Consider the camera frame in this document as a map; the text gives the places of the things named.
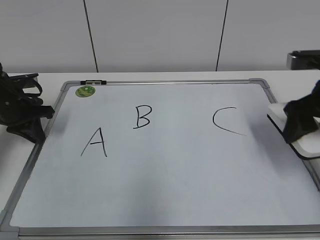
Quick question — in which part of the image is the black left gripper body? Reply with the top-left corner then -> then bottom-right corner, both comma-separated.
0,67 -> 55,125

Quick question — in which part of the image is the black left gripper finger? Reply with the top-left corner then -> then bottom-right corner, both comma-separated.
6,118 -> 46,144

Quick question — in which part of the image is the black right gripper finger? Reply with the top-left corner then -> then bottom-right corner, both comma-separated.
282,96 -> 319,144

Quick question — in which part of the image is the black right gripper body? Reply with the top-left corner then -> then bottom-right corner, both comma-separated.
310,80 -> 320,100

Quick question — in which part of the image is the white rectangular board eraser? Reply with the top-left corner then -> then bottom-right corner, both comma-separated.
267,103 -> 320,160

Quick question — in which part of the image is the black silver hanging clip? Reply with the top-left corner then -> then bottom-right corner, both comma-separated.
80,79 -> 107,86

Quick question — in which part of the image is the white framed whiteboard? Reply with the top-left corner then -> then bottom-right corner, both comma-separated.
0,78 -> 320,240

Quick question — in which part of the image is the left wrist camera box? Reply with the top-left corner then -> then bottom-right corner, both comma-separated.
9,73 -> 39,89

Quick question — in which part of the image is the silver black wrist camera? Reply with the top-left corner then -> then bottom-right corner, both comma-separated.
286,50 -> 320,71

